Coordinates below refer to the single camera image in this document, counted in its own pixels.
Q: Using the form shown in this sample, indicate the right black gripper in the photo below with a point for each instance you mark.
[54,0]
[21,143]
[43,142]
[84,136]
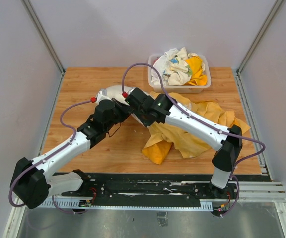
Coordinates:
[147,123]

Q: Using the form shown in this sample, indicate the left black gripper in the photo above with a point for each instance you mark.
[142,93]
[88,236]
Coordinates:
[125,110]

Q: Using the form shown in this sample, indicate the white pillow with bear print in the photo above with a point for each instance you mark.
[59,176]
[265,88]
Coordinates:
[116,93]

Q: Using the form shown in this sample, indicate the yellow pillowcase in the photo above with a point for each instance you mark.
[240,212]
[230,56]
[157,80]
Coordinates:
[188,136]

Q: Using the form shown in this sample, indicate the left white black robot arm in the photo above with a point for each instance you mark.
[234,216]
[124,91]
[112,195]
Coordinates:
[33,181]

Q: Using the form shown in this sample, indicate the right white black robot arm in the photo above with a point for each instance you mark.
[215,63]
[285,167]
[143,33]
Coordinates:
[164,109]

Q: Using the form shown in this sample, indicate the translucent plastic bin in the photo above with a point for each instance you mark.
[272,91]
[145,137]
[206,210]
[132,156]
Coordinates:
[182,89]

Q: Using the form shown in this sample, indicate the white printed cloth in bin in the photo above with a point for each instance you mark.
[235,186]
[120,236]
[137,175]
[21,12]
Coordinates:
[171,68]

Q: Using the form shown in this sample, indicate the yellow cloth in bin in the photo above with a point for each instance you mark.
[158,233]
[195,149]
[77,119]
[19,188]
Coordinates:
[197,77]

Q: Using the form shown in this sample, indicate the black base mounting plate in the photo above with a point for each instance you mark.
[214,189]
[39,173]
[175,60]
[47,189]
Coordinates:
[153,186]

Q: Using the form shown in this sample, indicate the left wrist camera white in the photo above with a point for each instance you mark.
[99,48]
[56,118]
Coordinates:
[102,95]

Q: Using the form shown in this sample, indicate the grey slotted cable duct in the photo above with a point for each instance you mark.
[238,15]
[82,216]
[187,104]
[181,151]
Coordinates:
[128,203]

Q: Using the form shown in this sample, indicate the left aluminium frame post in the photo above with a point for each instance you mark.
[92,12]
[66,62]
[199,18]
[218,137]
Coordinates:
[42,33]

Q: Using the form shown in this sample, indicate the aluminium frame post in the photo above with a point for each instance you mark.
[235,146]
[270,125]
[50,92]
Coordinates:
[275,9]
[42,33]

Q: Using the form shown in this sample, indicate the right aluminium frame post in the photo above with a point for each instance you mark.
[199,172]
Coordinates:
[275,9]

